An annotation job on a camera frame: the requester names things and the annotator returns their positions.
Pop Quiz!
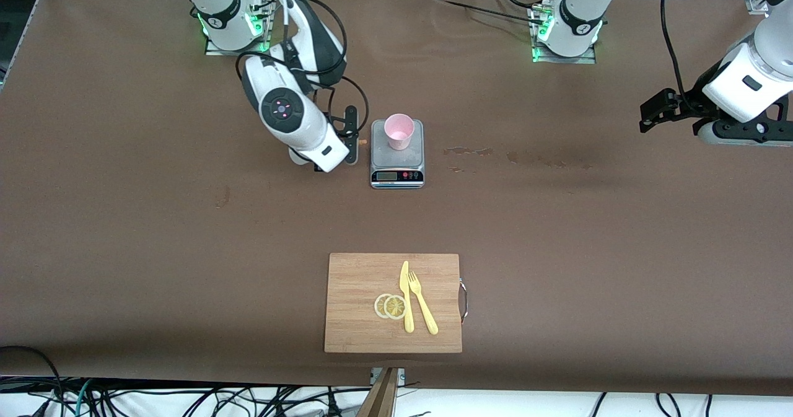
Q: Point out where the black left camera mount bracket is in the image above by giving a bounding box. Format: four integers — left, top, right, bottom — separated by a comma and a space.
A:
712, 100, 791, 144

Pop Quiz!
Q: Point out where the black base cable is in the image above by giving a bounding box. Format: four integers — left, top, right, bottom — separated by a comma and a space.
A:
424, 0, 546, 27

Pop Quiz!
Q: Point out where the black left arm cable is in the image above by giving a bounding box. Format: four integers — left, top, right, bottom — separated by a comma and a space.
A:
660, 0, 687, 99

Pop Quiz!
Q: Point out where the pink plastic cup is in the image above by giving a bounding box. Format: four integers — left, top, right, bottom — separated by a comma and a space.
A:
384, 113, 416, 151

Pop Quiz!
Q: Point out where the yellow plastic fork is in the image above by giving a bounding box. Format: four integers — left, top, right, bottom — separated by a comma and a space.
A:
408, 270, 439, 336

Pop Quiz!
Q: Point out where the black right camera mount bracket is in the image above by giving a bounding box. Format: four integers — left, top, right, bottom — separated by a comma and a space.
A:
343, 105, 360, 156

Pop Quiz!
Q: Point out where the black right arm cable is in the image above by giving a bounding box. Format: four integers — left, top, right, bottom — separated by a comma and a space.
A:
235, 0, 370, 157

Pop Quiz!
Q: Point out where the wooden post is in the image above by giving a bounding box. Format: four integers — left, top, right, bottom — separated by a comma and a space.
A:
355, 367, 398, 417

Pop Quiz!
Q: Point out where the black floor cable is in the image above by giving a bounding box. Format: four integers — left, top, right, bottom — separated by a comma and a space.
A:
0, 345, 66, 417

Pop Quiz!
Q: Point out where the silver digital kitchen scale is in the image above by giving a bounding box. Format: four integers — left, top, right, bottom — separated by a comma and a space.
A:
370, 118, 426, 190

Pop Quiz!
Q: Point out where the brown table cover sheet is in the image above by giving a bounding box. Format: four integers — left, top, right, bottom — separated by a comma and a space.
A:
0, 0, 793, 398

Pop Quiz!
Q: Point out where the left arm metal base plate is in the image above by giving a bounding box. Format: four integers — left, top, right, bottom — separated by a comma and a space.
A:
531, 5, 597, 64

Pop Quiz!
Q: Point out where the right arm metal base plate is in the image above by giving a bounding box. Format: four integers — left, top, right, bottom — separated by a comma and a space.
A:
204, 0, 272, 57

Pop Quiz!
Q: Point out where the yellow plastic knife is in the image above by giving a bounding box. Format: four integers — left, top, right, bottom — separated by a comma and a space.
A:
399, 260, 415, 334

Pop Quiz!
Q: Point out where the wooden cutting board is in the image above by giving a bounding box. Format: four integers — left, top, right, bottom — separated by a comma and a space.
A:
323, 252, 469, 354

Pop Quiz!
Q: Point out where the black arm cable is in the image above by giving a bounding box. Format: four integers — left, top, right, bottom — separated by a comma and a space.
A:
660, 0, 687, 99
235, 0, 370, 157

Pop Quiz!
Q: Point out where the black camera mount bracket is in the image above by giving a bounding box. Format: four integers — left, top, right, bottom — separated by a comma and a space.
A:
712, 100, 791, 144
343, 105, 360, 156

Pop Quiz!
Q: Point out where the translucent sauce bottle orange cap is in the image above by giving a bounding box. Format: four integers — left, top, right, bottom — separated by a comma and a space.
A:
289, 137, 367, 166

